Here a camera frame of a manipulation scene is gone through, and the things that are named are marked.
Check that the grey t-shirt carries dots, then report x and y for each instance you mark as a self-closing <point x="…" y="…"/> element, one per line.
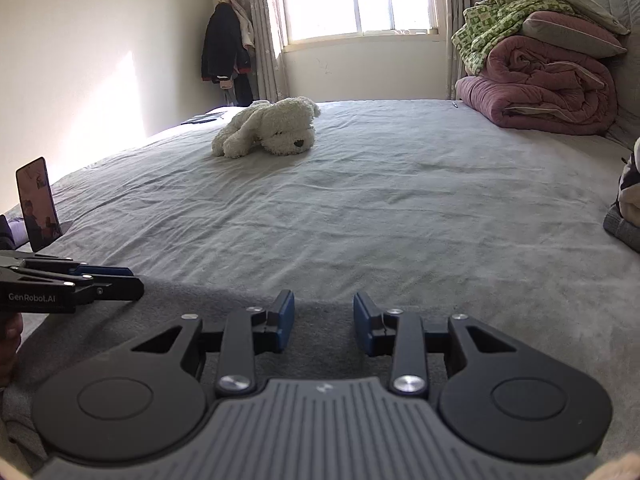
<point x="150" y="310"/>

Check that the dark notebook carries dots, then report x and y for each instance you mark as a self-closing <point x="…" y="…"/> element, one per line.
<point x="200" y="118"/>

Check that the grey quilted headboard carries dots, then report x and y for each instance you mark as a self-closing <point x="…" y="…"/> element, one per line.
<point x="625" y="75"/>

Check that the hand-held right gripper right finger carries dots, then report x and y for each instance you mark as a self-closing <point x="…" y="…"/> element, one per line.
<point x="365" y="322"/>

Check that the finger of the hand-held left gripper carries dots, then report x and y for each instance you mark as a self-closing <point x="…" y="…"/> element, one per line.
<point x="120" y="289"/>
<point x="110" y="271"/>

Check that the hanging dark jackets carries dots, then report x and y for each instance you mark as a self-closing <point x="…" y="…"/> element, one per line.
<point x="222" y="45"/>

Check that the smartphone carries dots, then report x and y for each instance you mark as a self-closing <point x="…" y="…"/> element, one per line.
<point x="37" y="205"/>

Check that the person's left hand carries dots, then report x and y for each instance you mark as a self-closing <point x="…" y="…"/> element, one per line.
<point x="9" y="345"/>

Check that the grey bed sheet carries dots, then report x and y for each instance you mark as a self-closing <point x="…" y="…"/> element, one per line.
<point x="400" y="210"/>

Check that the pink folded quilt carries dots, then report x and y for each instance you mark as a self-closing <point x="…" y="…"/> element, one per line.
<point x="540" y="85"/>

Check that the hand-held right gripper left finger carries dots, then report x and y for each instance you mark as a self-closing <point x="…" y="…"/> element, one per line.
<point x="285" y="317"/>

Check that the white plush dog toy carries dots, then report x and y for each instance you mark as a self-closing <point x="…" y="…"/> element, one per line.
<point x="270" y="125"/>

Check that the stack of folded clothes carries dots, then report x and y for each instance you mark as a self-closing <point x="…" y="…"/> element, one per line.
<point x="627" y="200"/>

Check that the grey pink pillow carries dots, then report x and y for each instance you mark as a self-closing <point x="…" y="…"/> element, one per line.
<point x="570" y="32"/>

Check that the green patterned blanket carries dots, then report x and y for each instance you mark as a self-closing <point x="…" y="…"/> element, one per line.
<point x="490" y="20"/>

